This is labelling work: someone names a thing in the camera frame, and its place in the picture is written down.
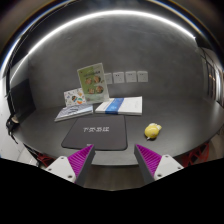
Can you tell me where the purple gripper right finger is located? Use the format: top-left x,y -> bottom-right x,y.
134,144 -> 183,184

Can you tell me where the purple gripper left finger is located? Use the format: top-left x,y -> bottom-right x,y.
46,145 -> 95,186

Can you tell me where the dark grey mouse pad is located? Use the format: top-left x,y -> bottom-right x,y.
61,115 -> 128,151

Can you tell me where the red table leg left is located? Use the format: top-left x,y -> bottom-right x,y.
33,151 -> 54,167

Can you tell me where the colourful small card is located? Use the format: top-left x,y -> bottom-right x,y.
64,88 -> 86,106

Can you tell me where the white and blue book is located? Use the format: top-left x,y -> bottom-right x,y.
95,97 -> 142,115

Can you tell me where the black monitor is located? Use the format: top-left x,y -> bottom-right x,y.
11,79 -> 36,122

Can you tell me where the green standing brochure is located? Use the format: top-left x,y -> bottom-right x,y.
77,63 -> 109,104

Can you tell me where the black cable bundle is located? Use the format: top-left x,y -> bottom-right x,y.
5,113 -> 20,145

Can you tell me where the white wall socket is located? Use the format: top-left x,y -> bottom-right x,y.
137,71 -> 148,82
105,73 -> 113,84
125,71 -> 137,83
113,72 -> 124,84

